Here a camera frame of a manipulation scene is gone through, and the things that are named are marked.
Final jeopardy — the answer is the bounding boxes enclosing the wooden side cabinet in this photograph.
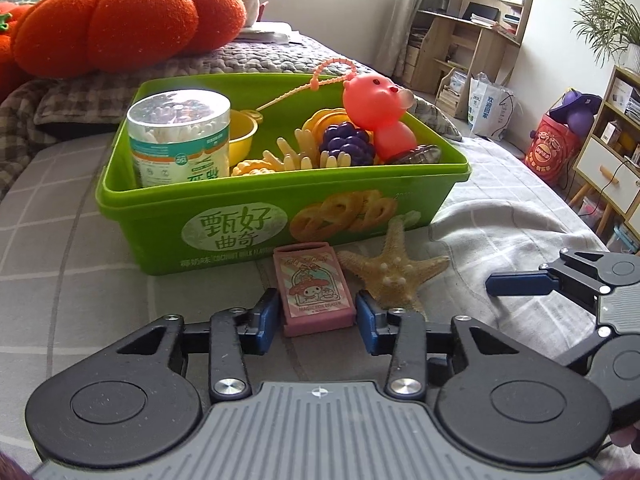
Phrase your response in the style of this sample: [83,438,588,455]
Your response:
[570,66,639,235]

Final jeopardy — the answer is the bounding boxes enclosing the yellow toy pot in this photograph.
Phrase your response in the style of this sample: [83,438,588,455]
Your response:
[229,110,264,167]

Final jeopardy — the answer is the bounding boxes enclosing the window curtain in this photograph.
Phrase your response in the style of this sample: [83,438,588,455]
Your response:
[373,0,420,77]

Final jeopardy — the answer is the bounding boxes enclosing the potted green plant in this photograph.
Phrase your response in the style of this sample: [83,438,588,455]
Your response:
[572,0,639,74]

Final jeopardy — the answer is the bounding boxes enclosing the wooden desk shelf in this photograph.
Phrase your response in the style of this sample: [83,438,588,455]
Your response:
[401,0,534,119]

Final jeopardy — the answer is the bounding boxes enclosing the white plush toy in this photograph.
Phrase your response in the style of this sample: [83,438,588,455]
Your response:
[242,0,260,27]

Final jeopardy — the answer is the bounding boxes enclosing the purple toy grapes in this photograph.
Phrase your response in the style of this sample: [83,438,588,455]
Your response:
[319,122,375,166]

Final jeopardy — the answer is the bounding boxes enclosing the cotton swab jar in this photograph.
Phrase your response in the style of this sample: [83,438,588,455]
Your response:
[126,89,231,188]

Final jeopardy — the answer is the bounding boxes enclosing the green plastic cookie box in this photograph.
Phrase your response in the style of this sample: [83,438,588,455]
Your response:
[94,71,472,276]

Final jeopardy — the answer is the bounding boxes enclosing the large orange pumpkin pillow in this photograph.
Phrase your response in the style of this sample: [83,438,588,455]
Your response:
[10,0,246,78]

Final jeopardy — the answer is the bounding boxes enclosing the red snack bucket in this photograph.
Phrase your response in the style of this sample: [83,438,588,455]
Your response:
[524,115,582,185]

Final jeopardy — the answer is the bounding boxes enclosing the pink card box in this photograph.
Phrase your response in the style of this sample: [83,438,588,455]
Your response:
[273,242,356,338]

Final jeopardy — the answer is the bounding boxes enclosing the grey checkered blanket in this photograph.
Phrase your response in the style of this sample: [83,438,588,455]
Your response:
[0,32,464,196]

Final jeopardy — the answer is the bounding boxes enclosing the cream toy coral piece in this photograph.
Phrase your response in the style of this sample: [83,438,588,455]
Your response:
[262,129,352,172]

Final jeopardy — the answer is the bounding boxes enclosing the yellow toy corn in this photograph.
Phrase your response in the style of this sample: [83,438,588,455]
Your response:
[231,159,276,177]

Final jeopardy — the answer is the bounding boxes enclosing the small orange pumpkin pillow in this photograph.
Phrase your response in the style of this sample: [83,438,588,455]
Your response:
[0,1,32,102]

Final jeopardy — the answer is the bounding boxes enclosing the white paper bag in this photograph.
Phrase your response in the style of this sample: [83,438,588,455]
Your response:
[468,73,516,141]

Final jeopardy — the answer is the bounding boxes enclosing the beige starfish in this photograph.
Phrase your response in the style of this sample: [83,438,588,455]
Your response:
[336,217,450,315]

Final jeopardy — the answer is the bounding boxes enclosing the pink rubber pig toy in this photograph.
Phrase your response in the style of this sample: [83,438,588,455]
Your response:
[257,58,418,162]

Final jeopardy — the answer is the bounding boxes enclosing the leopard hair clip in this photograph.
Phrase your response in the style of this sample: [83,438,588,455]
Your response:
[387,144,442,165]

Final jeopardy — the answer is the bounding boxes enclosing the purple plush toy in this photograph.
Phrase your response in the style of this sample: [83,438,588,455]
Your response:
[548,89,602,138]

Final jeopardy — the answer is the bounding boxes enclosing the orange plastic toy cup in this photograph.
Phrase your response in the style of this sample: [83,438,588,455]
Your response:
[302,107,349,144]

